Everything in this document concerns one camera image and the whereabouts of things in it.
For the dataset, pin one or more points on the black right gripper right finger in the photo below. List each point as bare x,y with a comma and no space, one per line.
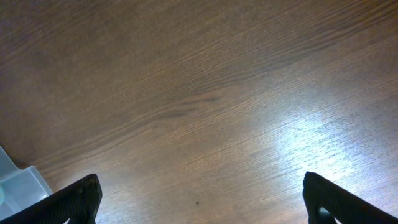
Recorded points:
327,202

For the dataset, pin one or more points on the clear plastic storage bin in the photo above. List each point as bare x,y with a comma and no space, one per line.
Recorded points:
20,188

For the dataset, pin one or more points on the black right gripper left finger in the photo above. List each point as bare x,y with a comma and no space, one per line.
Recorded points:
77,203

